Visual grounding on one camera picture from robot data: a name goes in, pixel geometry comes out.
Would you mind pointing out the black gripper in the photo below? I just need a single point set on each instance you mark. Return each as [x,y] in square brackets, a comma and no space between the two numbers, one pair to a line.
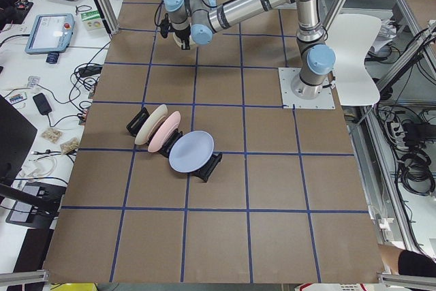
[182,36]

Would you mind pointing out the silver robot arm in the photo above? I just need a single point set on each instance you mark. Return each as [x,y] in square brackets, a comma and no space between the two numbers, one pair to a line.
[196,21]

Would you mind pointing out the cream plate in rack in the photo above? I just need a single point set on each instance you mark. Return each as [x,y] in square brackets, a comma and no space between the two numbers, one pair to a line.
[151,124]

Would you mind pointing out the pink plate in rack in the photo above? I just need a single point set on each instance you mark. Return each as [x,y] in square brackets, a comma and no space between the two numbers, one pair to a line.
[164,132]

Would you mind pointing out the green white box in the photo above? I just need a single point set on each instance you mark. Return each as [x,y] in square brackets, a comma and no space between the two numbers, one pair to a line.
[92,20]

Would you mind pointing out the blue plate in rack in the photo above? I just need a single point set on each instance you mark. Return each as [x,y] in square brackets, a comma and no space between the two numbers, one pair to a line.
[191,151]

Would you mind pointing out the black dish rack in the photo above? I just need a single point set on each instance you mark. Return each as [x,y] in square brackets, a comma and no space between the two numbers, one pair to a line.
[202,173]

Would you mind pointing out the near blue teach pendant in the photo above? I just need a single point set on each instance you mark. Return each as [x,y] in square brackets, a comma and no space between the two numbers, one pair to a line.
[50,33]

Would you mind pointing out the black phone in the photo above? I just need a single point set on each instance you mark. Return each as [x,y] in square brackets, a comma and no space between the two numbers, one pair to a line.
[42,104]

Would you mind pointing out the white chair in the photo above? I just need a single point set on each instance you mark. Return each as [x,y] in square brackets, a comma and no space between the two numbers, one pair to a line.
[351,36]

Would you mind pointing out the black monitor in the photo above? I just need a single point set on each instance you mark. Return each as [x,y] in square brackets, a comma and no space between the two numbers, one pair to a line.
[17,137]

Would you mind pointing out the person in yellow shirt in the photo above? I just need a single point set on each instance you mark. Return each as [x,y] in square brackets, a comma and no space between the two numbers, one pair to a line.
[405,262]

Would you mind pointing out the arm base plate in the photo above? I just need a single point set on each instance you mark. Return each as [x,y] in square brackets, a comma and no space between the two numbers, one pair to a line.
[297,95]

